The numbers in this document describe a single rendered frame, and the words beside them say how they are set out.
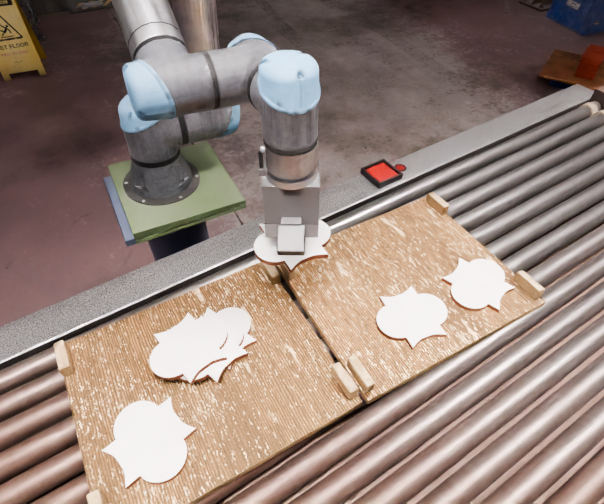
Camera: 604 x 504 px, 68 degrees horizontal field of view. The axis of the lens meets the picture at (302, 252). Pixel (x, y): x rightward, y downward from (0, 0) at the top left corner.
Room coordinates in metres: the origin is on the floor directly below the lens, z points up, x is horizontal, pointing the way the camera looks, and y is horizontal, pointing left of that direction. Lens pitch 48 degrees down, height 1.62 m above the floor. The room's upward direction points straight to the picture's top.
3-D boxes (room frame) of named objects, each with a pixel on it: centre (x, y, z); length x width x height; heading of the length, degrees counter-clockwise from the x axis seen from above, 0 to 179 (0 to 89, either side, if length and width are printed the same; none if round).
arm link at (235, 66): (0.61, 0.07, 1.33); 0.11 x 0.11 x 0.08; 25
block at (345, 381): (0.33, -0.07, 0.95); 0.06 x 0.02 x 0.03; 30
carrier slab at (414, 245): (0.56, -0.20, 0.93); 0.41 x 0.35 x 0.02; 119
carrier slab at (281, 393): (0.35, 0.17, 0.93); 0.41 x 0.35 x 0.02; 120
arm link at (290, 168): (0.53, 0.02, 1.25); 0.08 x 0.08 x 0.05
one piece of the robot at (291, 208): (0.50, 0.02, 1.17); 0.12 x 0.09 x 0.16; 179
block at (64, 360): (0.37, 0.40, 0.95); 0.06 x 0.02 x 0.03; 30
